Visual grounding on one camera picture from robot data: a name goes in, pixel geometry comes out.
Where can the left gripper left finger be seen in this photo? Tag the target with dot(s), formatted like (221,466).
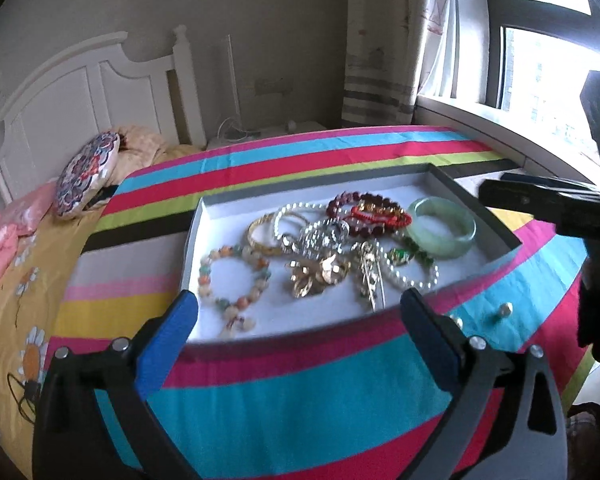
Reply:
(94,421)

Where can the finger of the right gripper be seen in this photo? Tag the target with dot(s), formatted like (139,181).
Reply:
(548,182)
(542,203)

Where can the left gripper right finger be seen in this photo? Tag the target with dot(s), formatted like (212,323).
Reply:
(504,420)

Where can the green jade bangle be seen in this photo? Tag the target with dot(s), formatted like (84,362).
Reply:
(441,227)

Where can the green gold pendant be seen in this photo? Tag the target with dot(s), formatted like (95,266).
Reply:
(407,251)

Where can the silver rhinestone brooch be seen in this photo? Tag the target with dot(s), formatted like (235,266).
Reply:
(323,238)

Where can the gold flower brooch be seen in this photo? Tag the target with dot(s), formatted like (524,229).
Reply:
(312,276)

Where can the gold bangle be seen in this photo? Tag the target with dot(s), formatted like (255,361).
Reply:
(260,237)

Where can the loose pearl earring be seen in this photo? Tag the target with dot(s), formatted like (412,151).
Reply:
(505,310)

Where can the yellow flower bedsheet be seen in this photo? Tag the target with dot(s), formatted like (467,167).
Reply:
(33,303)

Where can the striped colourful bed cover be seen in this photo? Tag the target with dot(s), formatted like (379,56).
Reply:
(349,402)

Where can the striped curtain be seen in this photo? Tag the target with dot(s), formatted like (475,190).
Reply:
(392,47)

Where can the pink folded quilt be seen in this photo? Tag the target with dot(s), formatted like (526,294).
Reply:
(21,218)

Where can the grey shallow cardboard box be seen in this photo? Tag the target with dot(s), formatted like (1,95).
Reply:
(287,258)

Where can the round patterned cushion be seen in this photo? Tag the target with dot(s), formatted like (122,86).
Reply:
(86,174)

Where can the white nightstand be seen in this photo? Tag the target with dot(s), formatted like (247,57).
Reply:
(230,133)

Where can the beige pillow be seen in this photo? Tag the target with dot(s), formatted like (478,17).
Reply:
(142,147)

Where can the white wooden headboard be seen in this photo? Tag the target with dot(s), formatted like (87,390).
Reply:
(88,88)

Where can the window frame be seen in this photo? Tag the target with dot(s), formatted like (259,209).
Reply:
(512,73)

